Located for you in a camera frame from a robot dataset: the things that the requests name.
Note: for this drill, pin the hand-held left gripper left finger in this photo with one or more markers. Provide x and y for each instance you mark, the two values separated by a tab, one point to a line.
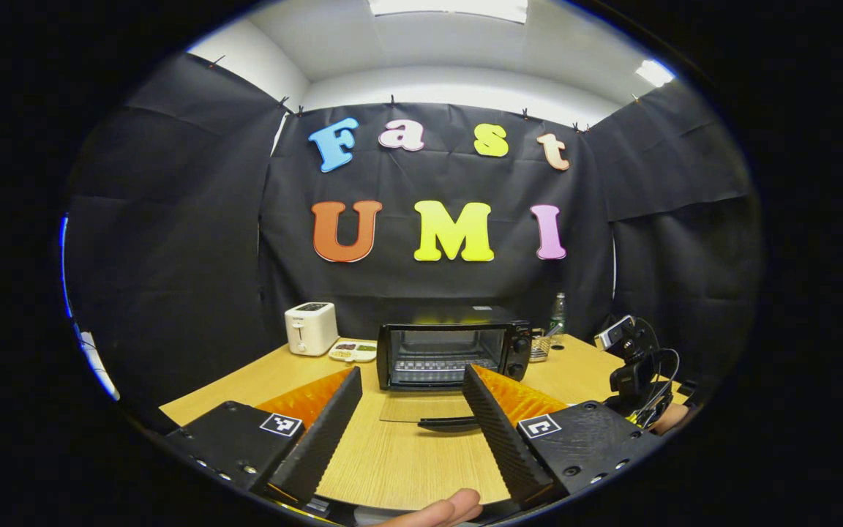
319	439

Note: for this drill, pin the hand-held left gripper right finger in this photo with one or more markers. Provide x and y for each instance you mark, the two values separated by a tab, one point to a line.
506	439

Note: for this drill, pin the black electric oven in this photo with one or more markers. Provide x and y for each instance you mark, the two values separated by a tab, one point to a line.
516	351

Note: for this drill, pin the white sectioned snack tray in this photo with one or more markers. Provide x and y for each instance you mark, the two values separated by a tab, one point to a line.
353	351

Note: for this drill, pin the metal cup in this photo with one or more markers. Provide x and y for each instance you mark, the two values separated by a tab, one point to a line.
538	348

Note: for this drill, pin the green water bottle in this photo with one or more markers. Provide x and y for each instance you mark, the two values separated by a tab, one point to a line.
557	318

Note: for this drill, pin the white toaster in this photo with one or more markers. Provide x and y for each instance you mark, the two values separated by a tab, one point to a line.
310	329

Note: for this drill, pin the black backdrop cloth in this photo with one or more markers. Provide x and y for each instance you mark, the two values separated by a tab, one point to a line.
429	278

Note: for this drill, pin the small ceiling light panel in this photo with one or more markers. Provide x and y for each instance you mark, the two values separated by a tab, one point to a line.
654	73

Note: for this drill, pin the large ceiling light panel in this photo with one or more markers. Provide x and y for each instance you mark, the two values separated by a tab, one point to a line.
451	7

